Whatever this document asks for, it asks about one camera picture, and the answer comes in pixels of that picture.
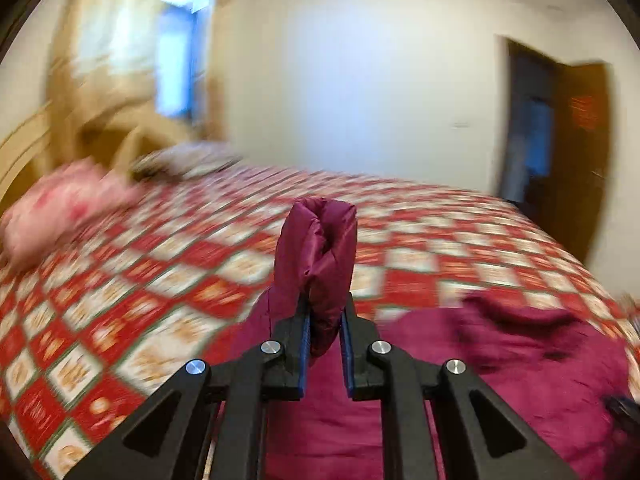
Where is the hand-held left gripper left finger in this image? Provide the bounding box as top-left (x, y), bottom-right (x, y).
top-left (64, 294), bottom-right (312, 480)

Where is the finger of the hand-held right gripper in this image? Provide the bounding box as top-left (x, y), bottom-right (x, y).
top-left (602, 394), bottom-right (640, 442)

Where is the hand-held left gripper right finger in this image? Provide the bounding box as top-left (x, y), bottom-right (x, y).
top-left (339, 296), bottom-right (581, 480)

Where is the magenta down jacket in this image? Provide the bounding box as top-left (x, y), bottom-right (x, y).
top-left (210, 199), bottom-right (640, 480)

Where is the red checkered bedspread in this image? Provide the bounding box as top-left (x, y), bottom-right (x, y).
top-left (0, 165), bottom-right (640, 480)

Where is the striped pillow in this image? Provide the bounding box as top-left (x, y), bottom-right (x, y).
top-left (129, 141), bottom-right (247, 182)

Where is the brown wooden door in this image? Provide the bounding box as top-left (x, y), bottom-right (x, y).
top-left (542, 61), bottom-right (615, 263)

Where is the pink pillow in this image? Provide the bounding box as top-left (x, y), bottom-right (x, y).
top-left (0, 157), bottom-right (145, 272)

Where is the red paper door decoration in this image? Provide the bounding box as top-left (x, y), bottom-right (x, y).
top-left (569, 94), bottom-right (602, 132)

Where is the window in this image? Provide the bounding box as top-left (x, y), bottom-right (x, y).
top-left (155, 0), bottom-right (217, 122)

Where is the cream headboard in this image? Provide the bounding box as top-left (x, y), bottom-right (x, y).
top-left (0, 104), bottom-right (57, 213)

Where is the beige curtain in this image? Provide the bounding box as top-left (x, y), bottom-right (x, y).
top-left (47, 0), bottom-right (232, 173)

